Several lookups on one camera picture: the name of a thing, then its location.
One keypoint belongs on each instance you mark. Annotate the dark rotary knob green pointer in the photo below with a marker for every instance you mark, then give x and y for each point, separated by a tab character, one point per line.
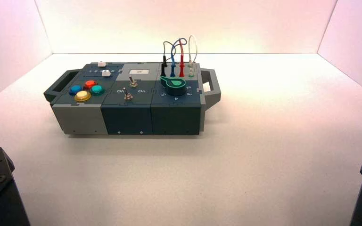
174	86

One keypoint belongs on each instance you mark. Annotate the grey and blue task box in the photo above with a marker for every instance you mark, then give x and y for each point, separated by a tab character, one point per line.
128	118

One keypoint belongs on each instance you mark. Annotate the small white display screen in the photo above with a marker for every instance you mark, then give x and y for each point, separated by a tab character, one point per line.
139	71

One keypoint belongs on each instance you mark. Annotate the white slider knob up arrow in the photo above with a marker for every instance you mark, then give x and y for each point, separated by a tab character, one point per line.
105	73

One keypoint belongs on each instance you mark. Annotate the teal round push button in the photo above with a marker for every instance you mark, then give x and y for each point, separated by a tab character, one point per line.
97	90

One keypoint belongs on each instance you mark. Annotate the red round push button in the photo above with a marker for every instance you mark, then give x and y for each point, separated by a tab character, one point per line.
90	84

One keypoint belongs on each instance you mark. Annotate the yellow round push button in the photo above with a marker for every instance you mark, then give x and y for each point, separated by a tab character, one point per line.
83	96

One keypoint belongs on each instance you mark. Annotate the blue round push button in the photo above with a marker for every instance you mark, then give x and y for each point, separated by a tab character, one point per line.
75	90

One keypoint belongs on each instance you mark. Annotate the silver metal toggle switch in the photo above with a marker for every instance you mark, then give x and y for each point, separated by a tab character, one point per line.
127	94
133	82

